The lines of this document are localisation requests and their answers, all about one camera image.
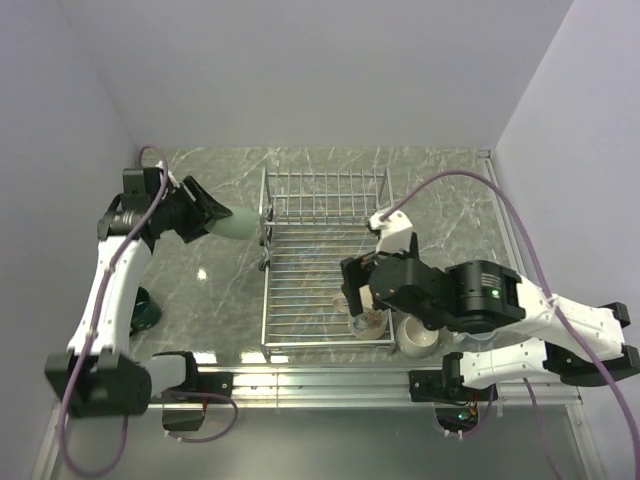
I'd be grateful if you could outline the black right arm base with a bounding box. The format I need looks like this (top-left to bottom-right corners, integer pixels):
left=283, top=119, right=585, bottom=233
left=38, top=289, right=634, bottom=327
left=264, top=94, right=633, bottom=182
left=408, top=370, right=480, bottom=434

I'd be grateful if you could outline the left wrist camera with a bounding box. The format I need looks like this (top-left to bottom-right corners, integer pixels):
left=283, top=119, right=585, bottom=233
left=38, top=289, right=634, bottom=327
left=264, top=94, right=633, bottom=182
left=120, top=167, right=171, bottom=213

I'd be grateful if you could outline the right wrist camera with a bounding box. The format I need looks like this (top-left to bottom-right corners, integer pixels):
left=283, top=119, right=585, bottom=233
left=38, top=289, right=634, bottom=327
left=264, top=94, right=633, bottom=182
left=367, top=209, right=414, bottom=254

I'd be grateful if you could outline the aluminium table edge rail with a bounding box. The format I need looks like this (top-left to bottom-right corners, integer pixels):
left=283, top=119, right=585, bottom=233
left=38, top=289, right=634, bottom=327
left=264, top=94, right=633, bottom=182
left=52, top=147, right=599, bottom=479

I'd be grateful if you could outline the dark teal mug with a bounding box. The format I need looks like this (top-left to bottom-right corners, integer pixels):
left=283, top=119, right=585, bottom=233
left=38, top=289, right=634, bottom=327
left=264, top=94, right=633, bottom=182
left=130, top=287, right=162, bottom=336

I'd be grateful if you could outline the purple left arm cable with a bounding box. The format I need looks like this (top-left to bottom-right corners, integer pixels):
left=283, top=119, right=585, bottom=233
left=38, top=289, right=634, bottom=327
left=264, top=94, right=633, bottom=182
left=57, top=145, right=241, bottom=476

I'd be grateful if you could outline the metal wire dish rack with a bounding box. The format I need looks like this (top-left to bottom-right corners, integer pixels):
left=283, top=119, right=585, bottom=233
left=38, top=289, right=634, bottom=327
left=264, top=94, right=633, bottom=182
left=259, top=168, right=396, bottom=361

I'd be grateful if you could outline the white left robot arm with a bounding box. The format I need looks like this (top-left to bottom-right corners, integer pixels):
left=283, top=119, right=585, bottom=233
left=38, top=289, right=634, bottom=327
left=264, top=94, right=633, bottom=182
left=45, top=167, right=233, bottom=418

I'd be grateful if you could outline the light blue mug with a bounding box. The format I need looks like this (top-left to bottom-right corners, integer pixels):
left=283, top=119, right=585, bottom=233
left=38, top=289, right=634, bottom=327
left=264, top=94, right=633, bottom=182
left=452, top=331, right=496, bottom=344

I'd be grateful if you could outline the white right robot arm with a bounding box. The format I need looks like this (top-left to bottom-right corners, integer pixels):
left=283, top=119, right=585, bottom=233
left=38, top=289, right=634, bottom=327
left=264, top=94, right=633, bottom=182
left=340, top=252, right=639, bottom=400

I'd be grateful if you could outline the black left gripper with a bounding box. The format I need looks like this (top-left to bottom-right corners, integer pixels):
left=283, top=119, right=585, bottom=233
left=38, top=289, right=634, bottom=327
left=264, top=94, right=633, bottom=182
left=152, top=175, right=230, bottom=243

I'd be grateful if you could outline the beige patterned mug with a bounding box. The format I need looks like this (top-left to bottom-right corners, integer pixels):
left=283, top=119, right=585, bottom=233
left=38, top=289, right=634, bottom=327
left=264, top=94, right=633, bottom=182
left=332, top=286, right=389, bottom=340

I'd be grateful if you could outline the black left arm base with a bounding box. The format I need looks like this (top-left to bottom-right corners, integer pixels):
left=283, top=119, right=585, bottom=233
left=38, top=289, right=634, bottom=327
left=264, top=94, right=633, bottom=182
left=160, top=371, right=238, bottom=434

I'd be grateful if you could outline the light green cup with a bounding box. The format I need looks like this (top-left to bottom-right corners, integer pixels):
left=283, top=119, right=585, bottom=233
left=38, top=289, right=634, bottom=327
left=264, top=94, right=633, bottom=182
left=228, top=206, right=260, bottom=240

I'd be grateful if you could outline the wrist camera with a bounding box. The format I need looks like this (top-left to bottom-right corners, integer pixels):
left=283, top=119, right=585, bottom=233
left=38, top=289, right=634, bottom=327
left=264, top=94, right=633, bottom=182
left=367, top=209, right=414, bottom=254
left=120, top=167, right=171, bottom=213

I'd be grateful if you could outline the white speckled round mug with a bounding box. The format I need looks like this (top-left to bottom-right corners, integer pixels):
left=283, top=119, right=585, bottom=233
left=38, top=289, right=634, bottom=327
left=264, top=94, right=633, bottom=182
left=396, top=316, right=439, bottom=359

